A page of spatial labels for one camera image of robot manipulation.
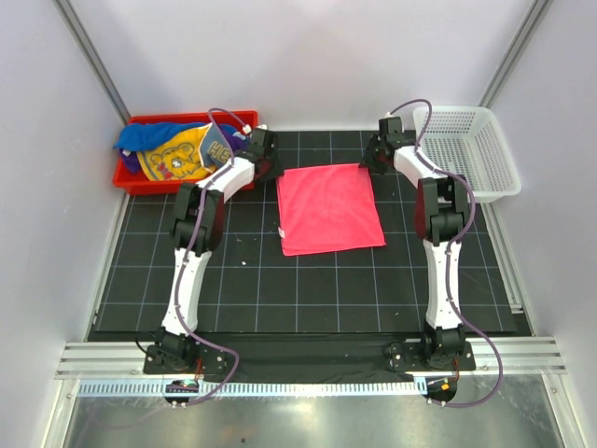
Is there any pink microfiber towel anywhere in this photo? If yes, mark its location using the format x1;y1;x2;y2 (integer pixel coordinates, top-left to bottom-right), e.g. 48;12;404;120
276;163;386;257

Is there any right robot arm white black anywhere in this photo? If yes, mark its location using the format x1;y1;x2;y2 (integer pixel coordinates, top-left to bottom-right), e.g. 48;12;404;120
360;117;471;370

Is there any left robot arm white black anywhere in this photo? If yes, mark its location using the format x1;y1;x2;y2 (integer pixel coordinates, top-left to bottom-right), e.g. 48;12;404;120
146;125;284;373

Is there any purple towel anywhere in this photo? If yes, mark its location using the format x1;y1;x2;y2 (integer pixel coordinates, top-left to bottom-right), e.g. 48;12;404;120
121;123;256;175

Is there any grey lettered towel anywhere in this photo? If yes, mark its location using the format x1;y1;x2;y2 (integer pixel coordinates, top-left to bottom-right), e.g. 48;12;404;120
198;123;246;173

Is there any white perforated plastic basket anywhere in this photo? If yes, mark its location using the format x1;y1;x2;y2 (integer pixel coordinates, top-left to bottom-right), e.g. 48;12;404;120
412;105;521;203

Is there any red plastic bin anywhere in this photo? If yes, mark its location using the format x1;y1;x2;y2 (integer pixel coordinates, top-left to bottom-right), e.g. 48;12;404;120
113;109;259;196

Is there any blue towel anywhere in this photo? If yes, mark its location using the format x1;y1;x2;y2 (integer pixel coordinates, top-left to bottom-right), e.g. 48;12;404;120
114;121;211;152

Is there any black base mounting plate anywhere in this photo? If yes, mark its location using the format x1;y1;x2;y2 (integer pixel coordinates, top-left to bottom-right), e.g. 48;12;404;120
143;332;476;382

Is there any left aluminium corner post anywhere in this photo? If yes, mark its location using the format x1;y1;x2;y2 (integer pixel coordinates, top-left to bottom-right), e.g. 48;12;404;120
52;0;131;124

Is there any aluminium corner post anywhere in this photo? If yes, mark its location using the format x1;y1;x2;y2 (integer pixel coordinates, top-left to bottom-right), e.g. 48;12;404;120
479;0;553;108
52;0;131;124

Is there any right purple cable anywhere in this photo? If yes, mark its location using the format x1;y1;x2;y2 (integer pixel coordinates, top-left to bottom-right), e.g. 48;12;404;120
385;98;505;409

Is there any right aluminium corner post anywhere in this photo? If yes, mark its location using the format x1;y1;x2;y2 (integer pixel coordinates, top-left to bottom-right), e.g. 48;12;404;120
479;0;553;108

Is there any aluminium front rail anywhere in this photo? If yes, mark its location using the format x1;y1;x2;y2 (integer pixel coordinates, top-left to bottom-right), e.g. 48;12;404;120
55;337;566;379

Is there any white slotted cable duct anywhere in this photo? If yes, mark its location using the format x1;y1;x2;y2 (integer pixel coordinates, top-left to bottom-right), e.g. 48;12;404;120
77;379;427;399

